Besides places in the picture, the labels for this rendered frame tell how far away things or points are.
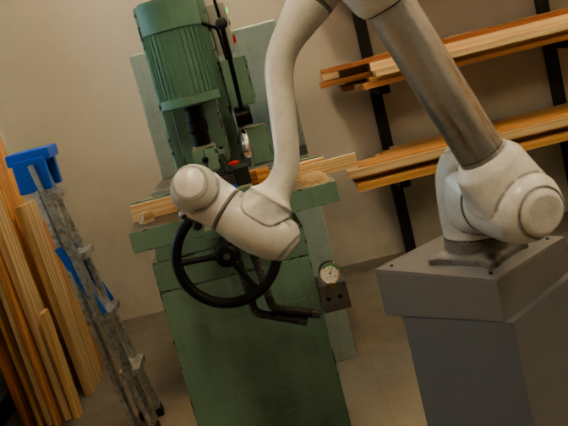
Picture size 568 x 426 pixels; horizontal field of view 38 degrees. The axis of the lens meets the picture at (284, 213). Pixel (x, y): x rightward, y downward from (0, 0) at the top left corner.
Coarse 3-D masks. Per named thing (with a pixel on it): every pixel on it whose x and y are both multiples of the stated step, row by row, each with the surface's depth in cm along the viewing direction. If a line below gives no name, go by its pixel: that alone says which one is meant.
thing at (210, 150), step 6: (210, 144) 250; (192, 150) 243; (198, 150) 242; (204, 150) 243; (210, 150) 243; (216, 150) 244; (198, 156) 243; (204, 156) 243; (210, 156) 243; (216, 156) 243; (198, 162) 243; (210, 162) 243; (216, 162) 243; (210, 168) 244; (216, 168) 244
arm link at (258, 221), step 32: (288, 0) 175; (320, 0) 173; (288, 32) 174; (288, 64) 175; (288, 96) 174; (288, 128) 174; (288, 160) 173; (256, 192) 172; (288, 192) 174; (224, 224) 172; (256, 224) 170; (288, 224) 172
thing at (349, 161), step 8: (328, 160) 250; (336, 160) 250; (344, 160) 250; (352, 160) 251; (304, 168) 250; (312, 168) 250; (320, 168) 250; (328, 168) 250; (336, 168) 251; (344, 168) 251
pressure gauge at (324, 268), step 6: (324, 264) 233; (330, 264) 233; (336, 264) 235; (318, 270) 235; (324, 270) 233; (336, 270) 234; (324, 276) 234; (330, 276) 234; (336, 276) 234; (324, 282) 234; (330, 282) 234
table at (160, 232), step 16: (304, 192) 235; (320, 192) 236; (336, 192) 236; (304, 208) 236; (144, 224) 242; (160, 224) 235; (176, 224) 234; (144, 240) 234; (160, 240) 234; (208, 240) 226
